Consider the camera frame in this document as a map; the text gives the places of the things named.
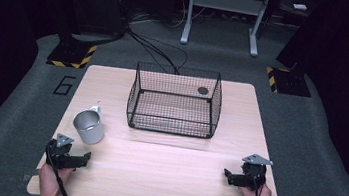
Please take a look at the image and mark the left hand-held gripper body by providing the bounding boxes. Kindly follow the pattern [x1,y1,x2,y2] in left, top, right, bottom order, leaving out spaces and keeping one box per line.
[43,132,82,172]

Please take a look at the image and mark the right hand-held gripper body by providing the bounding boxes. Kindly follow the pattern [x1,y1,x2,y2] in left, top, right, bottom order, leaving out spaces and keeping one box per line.
[237,152,275,193]

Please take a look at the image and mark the grey metal cup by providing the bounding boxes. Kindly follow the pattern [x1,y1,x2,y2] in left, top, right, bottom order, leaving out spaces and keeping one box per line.
[69,102,109,148]

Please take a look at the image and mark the black wire mesh basket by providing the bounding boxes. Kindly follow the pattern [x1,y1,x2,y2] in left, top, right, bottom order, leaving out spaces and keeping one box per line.
[123,60,227,142]

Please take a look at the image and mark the person's left hand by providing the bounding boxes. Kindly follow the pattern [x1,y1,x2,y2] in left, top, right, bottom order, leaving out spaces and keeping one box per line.
[36,161,76,196]

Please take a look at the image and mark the dark round table grommet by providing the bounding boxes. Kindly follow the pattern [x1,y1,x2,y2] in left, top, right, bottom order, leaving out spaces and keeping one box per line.
[196,86,210,96]

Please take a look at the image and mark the black striped stand base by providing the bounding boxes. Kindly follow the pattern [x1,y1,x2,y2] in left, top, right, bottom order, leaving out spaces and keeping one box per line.
[45,37,98,72]
[262,65,315,99]

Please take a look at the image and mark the white metal stand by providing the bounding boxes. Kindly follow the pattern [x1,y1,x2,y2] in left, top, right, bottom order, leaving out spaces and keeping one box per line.
[179,0,273,59]

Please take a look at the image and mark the small white box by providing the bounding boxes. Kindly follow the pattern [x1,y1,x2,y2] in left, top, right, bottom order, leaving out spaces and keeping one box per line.
[292,2,309,12]

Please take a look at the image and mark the grey table bracket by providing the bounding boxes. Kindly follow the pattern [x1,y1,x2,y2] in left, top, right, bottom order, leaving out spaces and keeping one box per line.
[20,173,33,184]

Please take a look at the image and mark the black floor cables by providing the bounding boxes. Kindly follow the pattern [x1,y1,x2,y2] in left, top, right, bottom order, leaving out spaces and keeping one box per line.
[121,26,192,77]

